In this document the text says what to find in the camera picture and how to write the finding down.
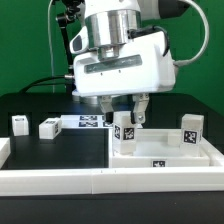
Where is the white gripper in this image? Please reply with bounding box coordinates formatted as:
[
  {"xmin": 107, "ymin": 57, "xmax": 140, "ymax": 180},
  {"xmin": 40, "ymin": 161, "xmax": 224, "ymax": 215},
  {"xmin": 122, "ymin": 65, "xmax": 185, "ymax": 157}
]
[{"xmin": 74, "ymin": 31, "xmax": 176, "ymax": 124}]

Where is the white square table top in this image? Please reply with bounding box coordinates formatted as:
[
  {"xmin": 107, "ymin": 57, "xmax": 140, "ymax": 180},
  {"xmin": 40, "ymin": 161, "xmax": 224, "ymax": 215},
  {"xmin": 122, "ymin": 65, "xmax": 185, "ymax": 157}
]
[{"xmin": 108, "ymin": 129, "xmax": 210, "ymax": 168}]

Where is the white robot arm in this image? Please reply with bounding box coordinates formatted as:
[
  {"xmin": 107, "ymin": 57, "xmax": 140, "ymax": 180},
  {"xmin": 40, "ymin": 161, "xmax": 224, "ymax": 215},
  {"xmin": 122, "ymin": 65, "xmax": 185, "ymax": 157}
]
[{"xmin": 70, "ymin": 0, "xmax": 198, "ymax": 123}]

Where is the white right fence bar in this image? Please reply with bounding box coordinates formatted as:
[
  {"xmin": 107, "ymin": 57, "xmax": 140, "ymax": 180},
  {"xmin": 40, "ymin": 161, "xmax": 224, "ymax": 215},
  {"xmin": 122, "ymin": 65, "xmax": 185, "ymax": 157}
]
[{"xmin": 200, "ymin": 138, "xmax": 224, "ymax": 167}]

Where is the white fence bar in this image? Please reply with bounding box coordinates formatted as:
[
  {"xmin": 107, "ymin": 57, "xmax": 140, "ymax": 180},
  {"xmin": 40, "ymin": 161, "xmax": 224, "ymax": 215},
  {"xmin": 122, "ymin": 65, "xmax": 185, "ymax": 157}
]
[
  {"xmin": 0, "ymin": 167, "xmax": 224, "ymax": 196},
  {"xmin": 200, "ymin": 138, "xmax": 224, "ymax": 167},
  {"xmin": 0, "ymin": 138, "xmax": 11, "ymax": 169}
]

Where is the white left fence bar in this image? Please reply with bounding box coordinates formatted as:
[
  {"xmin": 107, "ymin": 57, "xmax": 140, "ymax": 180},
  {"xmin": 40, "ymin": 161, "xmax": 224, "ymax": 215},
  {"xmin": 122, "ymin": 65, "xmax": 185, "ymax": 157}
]
[{"xmin": 0, "ymin": 138, "xmax": 11, "ymax": 169}]

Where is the white front fence bar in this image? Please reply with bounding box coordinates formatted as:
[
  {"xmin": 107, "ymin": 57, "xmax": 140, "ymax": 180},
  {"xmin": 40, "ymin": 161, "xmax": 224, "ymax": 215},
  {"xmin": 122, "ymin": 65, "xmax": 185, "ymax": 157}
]
[{"xmin": 0, "ymin": 167, "xmax": 224, "ymax": 196}]

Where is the white marker base plate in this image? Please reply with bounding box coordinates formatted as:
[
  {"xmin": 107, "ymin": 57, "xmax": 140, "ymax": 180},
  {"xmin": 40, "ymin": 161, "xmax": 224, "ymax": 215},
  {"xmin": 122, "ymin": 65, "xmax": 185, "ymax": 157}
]
[{"xmin": 61, "ymin": 115, "xmax": 113, "ymax": 129}]

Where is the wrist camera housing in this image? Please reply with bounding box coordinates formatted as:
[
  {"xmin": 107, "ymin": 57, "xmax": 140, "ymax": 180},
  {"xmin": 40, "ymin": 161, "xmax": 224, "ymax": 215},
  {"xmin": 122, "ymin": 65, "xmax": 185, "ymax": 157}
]
[{"xmin": 70, "ymin": 26, "xmax": 89, "ymax": 54}]

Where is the black cable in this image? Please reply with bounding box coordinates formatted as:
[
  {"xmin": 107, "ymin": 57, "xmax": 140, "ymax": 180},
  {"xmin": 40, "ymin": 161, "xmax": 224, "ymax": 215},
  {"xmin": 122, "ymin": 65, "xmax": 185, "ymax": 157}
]
[{"xmin": 19, "ymin": 75, "xmax": 76, "ymax": 94}]

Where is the white cable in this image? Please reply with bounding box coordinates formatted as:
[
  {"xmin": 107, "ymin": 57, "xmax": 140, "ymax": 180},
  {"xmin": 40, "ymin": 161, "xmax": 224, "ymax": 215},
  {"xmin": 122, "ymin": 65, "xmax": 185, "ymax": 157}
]
[{"xmin": 47, "ymin": 0, "xmax": 56, "ymax": 94}]

